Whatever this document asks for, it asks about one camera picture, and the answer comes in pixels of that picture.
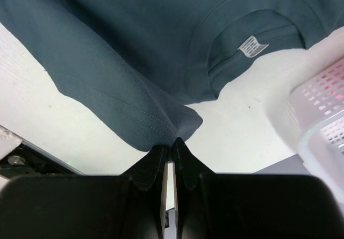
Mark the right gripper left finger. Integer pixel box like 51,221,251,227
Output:
1,146,168,238

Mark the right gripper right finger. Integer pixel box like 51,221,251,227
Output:
172,138,343,238

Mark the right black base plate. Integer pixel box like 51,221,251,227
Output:
1,141,83,179

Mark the white plastic basket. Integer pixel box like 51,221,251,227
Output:
264,28,343,202

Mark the blue t shirt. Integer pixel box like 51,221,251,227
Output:
1,0,343,151

